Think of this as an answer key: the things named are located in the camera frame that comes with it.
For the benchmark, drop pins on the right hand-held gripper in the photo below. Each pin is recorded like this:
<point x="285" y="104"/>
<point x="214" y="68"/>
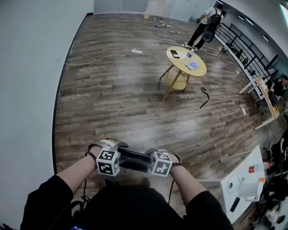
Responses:
<point x="160" y="165"/>

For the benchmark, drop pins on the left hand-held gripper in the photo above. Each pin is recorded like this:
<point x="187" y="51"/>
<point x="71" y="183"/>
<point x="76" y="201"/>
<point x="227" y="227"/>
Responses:
<point x="108" y="162"/>

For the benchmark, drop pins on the black folding chair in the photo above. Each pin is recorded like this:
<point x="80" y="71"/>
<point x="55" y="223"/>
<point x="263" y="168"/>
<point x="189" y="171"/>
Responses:
<point x="135" y="157"/>

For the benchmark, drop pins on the person's left forearm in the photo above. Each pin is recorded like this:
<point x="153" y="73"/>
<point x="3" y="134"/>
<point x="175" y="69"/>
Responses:
<point x="76" y="173"/>

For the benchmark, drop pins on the person's right hand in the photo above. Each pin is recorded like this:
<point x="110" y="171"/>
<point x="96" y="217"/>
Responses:
<point x="174" y="159"/>

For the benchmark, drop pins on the person's left hand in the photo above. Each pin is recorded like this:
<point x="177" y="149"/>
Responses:
<point x="99" y="147"/>

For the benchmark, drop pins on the person's right shoe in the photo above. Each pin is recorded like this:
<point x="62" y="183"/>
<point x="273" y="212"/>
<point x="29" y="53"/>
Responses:
<point x="145" y="182"/>

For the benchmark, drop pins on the person's shoe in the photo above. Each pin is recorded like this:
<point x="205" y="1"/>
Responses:
<point x="145" y="182"/>
<point x="109" y="182"/>

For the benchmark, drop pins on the person's left shoe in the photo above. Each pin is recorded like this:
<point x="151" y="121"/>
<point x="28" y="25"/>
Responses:
<point x="109" y="182"/>

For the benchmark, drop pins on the person's black clothing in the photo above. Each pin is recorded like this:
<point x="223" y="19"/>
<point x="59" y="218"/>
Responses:
<point x="126" y="209"/>

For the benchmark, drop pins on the black bent bar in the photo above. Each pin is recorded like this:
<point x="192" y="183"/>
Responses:
<point x="208" y="97"/>

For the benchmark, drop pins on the round yellow side table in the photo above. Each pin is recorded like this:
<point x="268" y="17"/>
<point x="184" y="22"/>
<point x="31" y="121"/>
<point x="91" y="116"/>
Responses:
<point x="198" y="70"/>

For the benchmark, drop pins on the white power strip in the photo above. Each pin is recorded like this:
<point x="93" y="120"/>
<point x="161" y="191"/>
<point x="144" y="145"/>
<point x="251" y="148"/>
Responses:
<point x="136" y="51"/>

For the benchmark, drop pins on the blue printed packet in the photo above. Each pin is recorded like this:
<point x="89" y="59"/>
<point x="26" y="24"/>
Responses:
<point x="192" y="65"/>

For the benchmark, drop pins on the black smartphone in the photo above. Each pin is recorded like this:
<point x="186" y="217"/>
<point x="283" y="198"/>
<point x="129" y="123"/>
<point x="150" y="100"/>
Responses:
<point x="174" y="54"/>
<point x="234" y="204"/>

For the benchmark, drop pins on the white paper scrap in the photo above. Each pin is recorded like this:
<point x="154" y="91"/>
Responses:
<point x="244" y="111"/>

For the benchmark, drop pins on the white cylindrical appliance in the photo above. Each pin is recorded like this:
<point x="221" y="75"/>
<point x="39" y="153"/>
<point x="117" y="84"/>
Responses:
<point x="248" y="191"/>

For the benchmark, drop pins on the clear water bottle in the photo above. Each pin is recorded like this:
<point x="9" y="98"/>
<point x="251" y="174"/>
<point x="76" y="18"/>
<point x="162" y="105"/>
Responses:
<point x="191" y="53"/>

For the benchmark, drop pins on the red label plastic bottle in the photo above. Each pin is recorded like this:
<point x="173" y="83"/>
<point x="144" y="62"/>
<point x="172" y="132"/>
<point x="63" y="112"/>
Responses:
<point x="258" y="168"/>

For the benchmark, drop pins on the white rectangular table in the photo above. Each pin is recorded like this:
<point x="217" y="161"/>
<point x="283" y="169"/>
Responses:
<point x="245" y="209"/>

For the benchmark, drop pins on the small orange box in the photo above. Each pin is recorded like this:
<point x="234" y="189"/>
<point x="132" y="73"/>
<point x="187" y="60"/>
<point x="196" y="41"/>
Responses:
<point x="262" y="179"/>

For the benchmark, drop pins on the scattered small floor items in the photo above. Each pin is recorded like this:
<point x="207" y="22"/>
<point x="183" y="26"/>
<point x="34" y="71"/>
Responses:
<point x="164" y="24"/>

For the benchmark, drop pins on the wooden desk with white legs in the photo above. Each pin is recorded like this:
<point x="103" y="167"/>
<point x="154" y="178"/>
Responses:
<point x="265" y="89"/>

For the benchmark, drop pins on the yellow waste bin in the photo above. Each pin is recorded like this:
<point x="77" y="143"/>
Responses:
<point x="147" y="15"/>

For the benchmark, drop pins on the black metal railing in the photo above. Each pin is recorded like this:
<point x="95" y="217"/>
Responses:
<point x="247" y="45"/>

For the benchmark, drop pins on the ceiling light strip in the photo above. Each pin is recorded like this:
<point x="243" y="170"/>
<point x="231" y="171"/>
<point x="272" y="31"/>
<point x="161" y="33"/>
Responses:
<point x="284" y="10"/>

